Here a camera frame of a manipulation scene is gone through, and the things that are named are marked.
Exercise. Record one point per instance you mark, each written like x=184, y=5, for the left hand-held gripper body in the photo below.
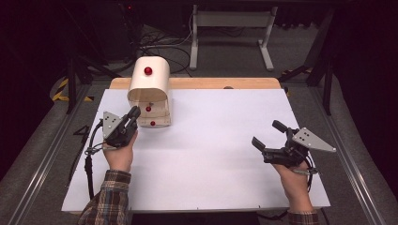
x=117, y=134

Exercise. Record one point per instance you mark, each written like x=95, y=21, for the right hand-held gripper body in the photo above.
x=292, y=153

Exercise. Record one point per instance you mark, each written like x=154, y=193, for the cream drawer cabinet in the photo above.
x=150, y=82

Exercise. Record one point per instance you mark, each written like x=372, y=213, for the person's left hand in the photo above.
x=120, y=157

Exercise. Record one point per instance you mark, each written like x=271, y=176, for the person's right hand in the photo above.
x=294, y=187

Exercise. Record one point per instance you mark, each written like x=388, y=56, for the white board sheet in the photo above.
x=203, y=162

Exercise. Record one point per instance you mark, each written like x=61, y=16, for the black tripod stand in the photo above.
x=73, y=81

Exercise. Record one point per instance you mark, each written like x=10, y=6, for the black metal stand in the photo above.
x=325, y=72

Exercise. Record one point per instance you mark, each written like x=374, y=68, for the wooden table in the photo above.
x=203, y=83

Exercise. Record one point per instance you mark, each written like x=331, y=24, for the black equipment with red light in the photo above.
x=130, y=28

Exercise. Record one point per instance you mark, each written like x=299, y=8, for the aluminium rail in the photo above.
x=350, y=165
x=47, y=162

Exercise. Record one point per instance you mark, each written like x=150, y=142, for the white metal stand frame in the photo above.
x=231, y=18

